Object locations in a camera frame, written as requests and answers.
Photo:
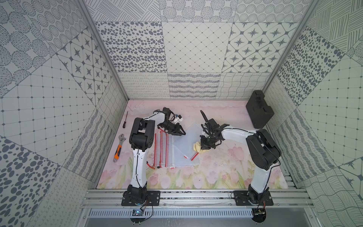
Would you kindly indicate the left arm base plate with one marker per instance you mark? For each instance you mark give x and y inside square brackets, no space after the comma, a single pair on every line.
[135,196]

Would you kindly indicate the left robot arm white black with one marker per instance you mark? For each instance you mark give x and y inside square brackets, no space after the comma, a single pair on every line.
[141,139]

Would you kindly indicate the aluminium mounting rail frame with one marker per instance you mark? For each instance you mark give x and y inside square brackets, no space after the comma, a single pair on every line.
[213,203]

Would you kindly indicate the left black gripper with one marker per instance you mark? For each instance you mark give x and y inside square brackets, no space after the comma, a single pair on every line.
[174,127]

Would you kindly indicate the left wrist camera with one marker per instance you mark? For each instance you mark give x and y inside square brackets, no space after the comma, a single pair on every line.
[177,119]

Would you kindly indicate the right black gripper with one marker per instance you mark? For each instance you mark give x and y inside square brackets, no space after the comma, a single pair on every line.
[203,144]

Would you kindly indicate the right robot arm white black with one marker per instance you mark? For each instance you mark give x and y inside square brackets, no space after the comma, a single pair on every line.
[264,152]

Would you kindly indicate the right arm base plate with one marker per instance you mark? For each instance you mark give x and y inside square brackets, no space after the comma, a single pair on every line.
[251,197]

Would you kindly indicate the black plastic case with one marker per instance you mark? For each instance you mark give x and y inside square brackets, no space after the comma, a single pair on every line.
[259,111]

